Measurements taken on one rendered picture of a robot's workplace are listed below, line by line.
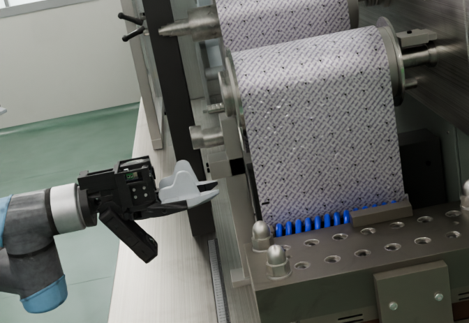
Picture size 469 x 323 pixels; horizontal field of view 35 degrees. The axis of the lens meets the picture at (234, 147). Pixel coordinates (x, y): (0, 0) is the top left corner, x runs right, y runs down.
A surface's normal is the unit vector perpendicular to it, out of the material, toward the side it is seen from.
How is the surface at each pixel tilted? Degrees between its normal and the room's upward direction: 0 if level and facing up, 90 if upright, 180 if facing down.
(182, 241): 0
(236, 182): 90
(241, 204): 90
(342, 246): 0
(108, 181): 89
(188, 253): 0
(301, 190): 90
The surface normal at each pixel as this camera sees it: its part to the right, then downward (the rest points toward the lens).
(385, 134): 0.08, 0.29
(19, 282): -0.51, 0.33
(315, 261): -0.18, -0.94
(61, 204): -0.01, -0.22
